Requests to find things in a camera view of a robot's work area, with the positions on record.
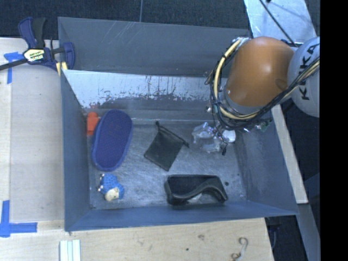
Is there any black cloth pouch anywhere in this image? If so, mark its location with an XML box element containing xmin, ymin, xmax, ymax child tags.
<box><xmin>143</xmin><ymin>121</ymin><xmax>190</xmax><ymax>172</ymax></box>

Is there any black plastic tray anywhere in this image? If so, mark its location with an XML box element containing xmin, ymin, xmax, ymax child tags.
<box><xmin>164</xmin><ymin>174</ymin><xmax>229</xmax><ymax>206</ymax></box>

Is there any grey metal bin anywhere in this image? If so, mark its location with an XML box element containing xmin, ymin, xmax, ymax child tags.
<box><xmin>57</xmin><ymin>16</ymin><xmax>300</xmax><ymax>232</ymax></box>

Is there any blue oval slipper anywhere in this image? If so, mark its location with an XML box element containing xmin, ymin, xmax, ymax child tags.
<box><xmin>90</xmin><ymin>109</ymin><xmax>134</xmax><ymax>172</ymax></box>

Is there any blue toy animal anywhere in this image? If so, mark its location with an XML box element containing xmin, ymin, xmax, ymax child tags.
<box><xmin>97</xmin><ymin>172</ymin><xmax>126</xmax><ymax>202</ymax></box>

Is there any orange block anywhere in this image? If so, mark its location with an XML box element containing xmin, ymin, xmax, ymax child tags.
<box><xmin>86</xmin><ymin>111</ymin><xmax>100</xmax><ymax>137</ymax></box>

